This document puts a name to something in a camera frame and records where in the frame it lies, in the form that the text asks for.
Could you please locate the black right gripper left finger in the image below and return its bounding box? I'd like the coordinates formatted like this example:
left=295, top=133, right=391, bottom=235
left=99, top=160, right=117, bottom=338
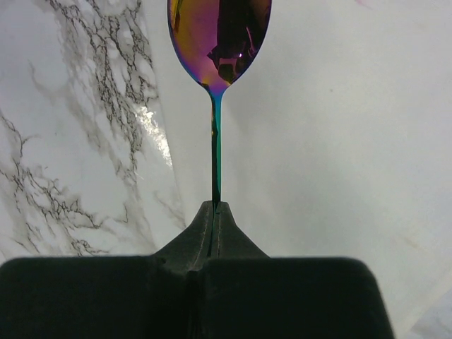
left=1, top=201, right=214, bottom=338

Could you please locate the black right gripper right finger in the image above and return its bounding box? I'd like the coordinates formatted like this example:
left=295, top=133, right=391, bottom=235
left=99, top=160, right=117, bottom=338
left=197, top=203, right=394, bottom=338

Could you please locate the white cloth napkin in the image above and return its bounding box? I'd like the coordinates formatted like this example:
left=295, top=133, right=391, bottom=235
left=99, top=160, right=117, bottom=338
left=144, top=1, right=451, bottom=338

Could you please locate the iridescent rainbow spoon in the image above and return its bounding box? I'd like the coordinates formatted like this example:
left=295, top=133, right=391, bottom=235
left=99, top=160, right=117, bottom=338
left=167, top=0, right=272, bottom=206

